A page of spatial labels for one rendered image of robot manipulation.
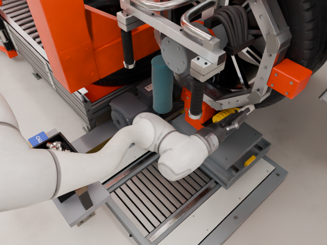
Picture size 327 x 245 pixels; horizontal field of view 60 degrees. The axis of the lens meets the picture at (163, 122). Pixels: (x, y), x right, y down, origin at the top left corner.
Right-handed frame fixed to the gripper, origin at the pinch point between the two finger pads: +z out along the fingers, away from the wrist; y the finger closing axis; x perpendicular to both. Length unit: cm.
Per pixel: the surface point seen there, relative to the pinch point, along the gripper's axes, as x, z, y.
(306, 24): 20.2, 4.6, 30.4
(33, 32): 97, -18, -152
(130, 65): 34.5, -25.7, -17.0
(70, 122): 25, -36, -115
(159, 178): -23, -22, -59
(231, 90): 7.5, 4.5, -7.7
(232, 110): -1.2, 4.9, -13.2
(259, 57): 16.0, 6.4, 9.6
